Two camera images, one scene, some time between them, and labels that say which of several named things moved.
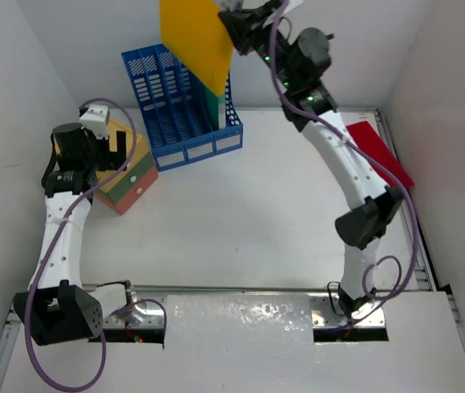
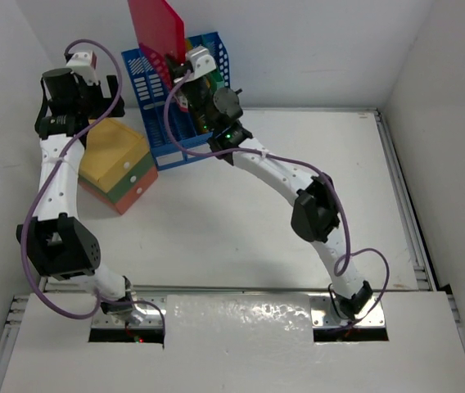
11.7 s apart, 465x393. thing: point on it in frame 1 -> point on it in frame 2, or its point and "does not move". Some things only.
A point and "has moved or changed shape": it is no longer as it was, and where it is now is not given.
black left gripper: x=110 y=159 -> x=102 y=103
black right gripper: x=245 y=28 -> x=175 y=67
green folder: x=215 y=110 has moved or changed shape
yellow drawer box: x=142 y=151 does not move
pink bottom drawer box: x=133 y=196 does not move
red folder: x=367 y=138 -> x=160 y=33
